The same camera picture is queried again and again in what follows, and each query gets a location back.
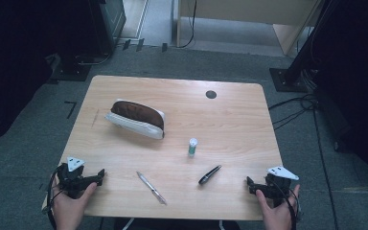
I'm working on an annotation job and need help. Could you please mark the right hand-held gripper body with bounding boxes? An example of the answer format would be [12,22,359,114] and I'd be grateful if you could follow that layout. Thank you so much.
[258,165,301,208]

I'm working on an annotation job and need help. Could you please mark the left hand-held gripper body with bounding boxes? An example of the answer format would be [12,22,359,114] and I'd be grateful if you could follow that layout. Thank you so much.
[57,156,92,199]

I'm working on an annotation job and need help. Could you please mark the person's left hand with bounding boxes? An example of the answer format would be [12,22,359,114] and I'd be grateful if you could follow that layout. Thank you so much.
[51,181,99,230]

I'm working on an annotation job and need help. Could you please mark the person's right hand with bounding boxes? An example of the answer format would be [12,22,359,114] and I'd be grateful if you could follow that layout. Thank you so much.
[255,184,301,230]

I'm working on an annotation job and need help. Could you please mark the black pen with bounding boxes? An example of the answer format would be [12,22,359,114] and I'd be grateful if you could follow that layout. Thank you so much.
[197,164,223,186]

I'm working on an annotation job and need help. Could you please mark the silver pen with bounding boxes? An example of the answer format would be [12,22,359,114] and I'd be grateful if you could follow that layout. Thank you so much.
[135,171,169,206]

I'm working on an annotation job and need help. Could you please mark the white and brown pencil case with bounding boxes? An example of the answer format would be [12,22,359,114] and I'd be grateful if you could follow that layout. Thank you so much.
[103,98,167,141]

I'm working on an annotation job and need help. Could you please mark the white-capped green glue stick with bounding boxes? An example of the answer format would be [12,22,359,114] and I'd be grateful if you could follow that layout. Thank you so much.
[187,137,199,158]

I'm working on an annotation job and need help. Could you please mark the person's dark clothing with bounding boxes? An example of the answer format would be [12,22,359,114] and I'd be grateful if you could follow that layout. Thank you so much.
[112,217,242,230]

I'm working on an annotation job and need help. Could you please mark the black metal stand with base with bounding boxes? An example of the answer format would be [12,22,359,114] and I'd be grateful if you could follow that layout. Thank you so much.
[268,0,336,94]

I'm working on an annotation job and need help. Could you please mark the black stand base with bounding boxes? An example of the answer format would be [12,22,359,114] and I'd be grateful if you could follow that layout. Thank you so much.
[48,52,109,82]

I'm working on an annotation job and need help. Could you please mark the dark curtain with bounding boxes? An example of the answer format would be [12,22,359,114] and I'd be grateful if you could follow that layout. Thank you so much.
[0,0,92,151]
[312,0,368,199]

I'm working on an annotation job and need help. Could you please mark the black cabinet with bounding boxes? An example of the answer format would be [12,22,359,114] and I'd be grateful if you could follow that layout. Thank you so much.
[87,0,127,57]

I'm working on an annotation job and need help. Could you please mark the light wooden furniture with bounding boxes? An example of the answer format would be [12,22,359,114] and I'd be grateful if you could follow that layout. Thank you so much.
[175,0,322,58]

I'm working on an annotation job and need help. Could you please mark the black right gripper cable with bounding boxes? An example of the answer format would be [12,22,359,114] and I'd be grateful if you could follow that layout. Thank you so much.
[276,181,302,226]

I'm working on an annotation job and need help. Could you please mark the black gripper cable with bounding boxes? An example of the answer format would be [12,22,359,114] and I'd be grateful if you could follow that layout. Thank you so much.
[276,181,302,226]
[45,164,65,230]

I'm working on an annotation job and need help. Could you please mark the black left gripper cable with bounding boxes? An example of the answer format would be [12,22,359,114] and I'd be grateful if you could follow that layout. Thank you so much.
[45,164,65,230]

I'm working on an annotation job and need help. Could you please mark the long black floor cable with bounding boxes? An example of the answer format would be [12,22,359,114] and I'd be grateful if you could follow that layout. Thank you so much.
[311,108,340,230]

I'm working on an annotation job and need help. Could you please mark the black floor cables bundle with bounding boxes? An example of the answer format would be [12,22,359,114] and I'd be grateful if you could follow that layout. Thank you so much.
[267,93,319,131]

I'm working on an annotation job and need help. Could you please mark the black hanging cable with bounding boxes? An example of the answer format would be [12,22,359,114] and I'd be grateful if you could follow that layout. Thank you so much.
[177,0,198,50]

